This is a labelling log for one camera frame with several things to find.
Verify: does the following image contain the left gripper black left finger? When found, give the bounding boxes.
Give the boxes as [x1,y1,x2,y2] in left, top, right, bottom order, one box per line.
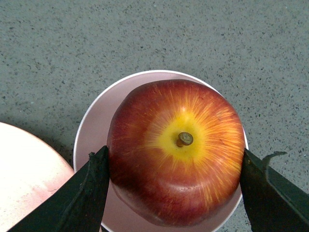
[10,146,110,232]

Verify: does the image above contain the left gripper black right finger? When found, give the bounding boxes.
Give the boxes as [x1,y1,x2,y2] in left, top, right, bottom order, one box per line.
[240,149,309,232]

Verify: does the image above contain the red apple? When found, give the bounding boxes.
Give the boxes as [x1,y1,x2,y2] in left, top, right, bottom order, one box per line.
[107,80,245,227]

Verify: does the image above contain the pink plate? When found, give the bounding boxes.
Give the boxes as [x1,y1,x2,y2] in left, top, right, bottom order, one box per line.
[0,123,74,232]

